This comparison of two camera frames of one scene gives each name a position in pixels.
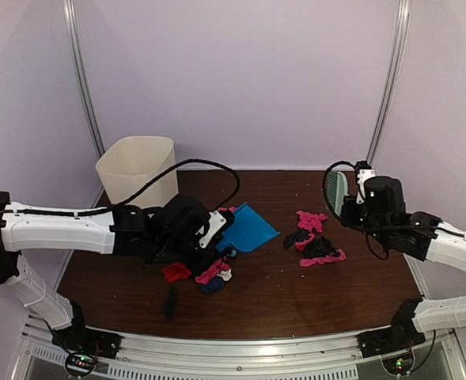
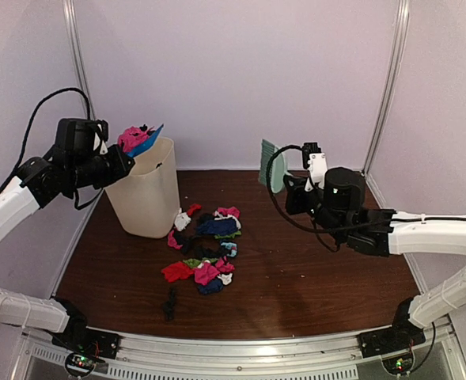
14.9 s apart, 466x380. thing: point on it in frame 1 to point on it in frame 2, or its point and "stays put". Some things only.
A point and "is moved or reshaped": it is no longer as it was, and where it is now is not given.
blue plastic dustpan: x=249 y=230 to x=145 y=145
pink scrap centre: x=213 y=271 stays put
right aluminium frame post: x=404 y=14 stays put
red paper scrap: x=176 y=271 stays put
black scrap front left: x=169 y=306 stays put
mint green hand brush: x=337 y=188 is moved or reshaped
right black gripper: x=348 y=216 to x=293 y=185
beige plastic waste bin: x=133 y=162 stays put
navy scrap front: x=215 y=285 stays put
